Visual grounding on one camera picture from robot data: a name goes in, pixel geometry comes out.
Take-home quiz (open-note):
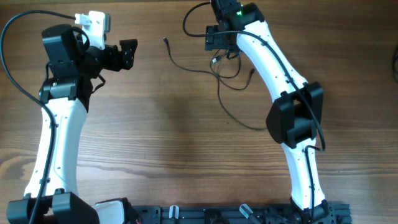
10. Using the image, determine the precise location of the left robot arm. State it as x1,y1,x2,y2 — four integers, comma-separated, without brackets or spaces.
6,24,142,223

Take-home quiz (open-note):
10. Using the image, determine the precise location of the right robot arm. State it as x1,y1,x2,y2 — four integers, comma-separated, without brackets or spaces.
210,1,327,222

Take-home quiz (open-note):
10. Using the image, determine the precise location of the right camera black cable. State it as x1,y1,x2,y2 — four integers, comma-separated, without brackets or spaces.
182,1,326,218

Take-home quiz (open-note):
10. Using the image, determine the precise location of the camera black cable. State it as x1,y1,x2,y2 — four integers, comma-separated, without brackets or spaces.
0,10,77,224
182,1,326,218

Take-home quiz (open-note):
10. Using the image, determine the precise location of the left camera black cable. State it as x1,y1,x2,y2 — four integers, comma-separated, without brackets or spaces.
0,10,77,224

